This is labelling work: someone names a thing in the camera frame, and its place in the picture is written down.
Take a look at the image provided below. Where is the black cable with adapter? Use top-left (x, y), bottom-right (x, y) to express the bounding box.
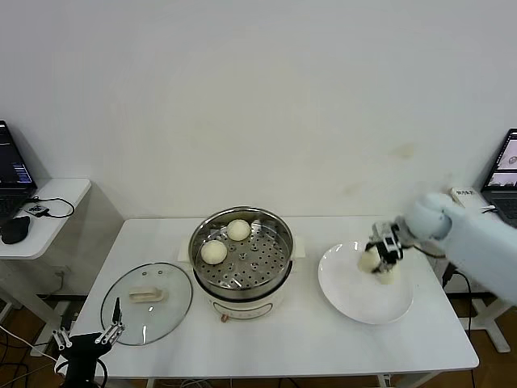
top-left (442, 268), bottom-right (474, 332)

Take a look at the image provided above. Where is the floor power strip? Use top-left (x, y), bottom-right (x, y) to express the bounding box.
top-left (48, 309), bottom-right (80, 352)

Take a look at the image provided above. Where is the black laptop with dark screen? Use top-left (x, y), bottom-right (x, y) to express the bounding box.
top-left (0, 120), bottom-right (39, 221)

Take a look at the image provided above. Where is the white steamed baozi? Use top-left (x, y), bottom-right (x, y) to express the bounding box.
top-left (225, 219), bottom-right (250, 243)
top-left (200, 241), bottom-right (228, 266)
top-left (375, 268), bottom-right (401, 286)
top-left (358, 250), bottom-right (383, 274)

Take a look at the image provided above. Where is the black computer mouse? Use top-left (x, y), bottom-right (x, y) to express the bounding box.
top-left (1, 215), bottom-right (32, 244)

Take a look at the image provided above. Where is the glass lid with cream handle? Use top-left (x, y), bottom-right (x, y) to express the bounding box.
top-left (100, 262), bottom-right (194, 347)

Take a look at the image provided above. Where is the cream white electric cooker base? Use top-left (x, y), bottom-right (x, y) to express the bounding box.
top-left (178, 235), bottom-right (309, 325)

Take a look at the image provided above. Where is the white round plate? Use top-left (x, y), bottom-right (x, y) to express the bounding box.
top-left (317, 241), bottom-right (415, 326)

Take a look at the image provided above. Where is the stainless steel steamer basket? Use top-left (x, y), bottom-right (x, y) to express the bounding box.
top-left (189, 207), bottom-right (295, 293)

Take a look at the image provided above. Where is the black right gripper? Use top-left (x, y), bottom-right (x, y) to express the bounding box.
top-left (365, 238), bottom-right (406, 276)

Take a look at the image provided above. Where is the black cable on side desk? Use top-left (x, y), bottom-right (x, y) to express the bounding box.
top-left (29, 195), bottom-right (77, 219)

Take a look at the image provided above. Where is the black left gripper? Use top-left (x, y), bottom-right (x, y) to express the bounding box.
top-left (52, 297), bottom-right (125, 388)

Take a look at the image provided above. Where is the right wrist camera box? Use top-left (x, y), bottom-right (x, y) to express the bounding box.
top-left (370, 221), bottom-right (405, 248)

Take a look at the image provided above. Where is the grey laptop with light screen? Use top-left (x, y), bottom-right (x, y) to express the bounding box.
top-left (480, 129), bottom-right (517, 227)

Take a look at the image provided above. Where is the white side desk with mouse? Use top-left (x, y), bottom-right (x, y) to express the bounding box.
top-left (0, 177), bottom-right (93, 356)

